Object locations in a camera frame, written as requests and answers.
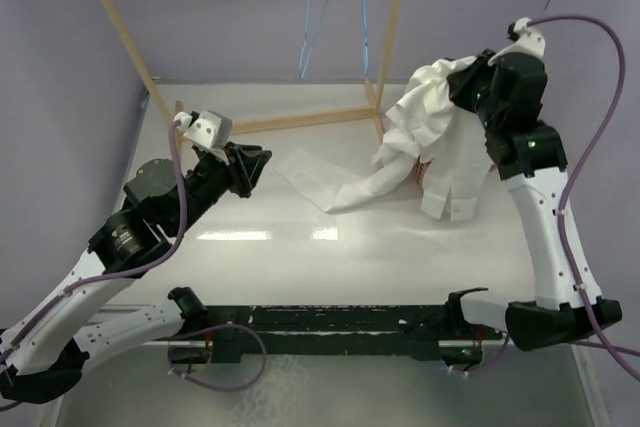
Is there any white shirt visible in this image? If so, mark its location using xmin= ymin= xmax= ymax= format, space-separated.
xmin=276 ymin=56 xmax=492 ymax=221

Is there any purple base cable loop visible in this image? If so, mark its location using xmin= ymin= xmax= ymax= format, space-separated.
xmin=167 ymin=323 xmax=268 ymax=392

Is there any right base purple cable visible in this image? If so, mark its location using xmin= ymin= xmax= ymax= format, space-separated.
xmin=447 ymin=334 xmax=511 ymax=378

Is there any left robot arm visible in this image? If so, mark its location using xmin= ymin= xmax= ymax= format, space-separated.
xmin=1 ymin=142 xmax=272 ymax=404

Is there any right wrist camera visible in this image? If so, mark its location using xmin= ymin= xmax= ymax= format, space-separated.
xmin=488 ymin=17 xmax=546 ymax=66

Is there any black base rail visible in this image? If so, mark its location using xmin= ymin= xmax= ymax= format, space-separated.
xmin=168 ymin=305 xmax=500 ymax=365

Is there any blue wire hanger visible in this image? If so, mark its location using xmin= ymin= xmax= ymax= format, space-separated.
xmin=297 ymin=0 xmax=347 ymax=79
xmin=360 ymin=0 xmax=370 ymax=77

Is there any wooden clothes rack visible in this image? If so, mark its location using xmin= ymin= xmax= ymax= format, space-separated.
xmin=99 ymin=0 xmax=402 ymax=136

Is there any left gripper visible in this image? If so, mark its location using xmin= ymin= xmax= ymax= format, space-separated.
xmin=170 ymin=141 xmax=273 ymax=236

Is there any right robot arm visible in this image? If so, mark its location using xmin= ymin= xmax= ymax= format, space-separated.
xmin=444 ymin=50 xmax=622 ymax=351

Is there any pink laundry basket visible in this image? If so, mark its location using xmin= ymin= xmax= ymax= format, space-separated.
xmin=414 ymin=156 xmax=497 ymax=188

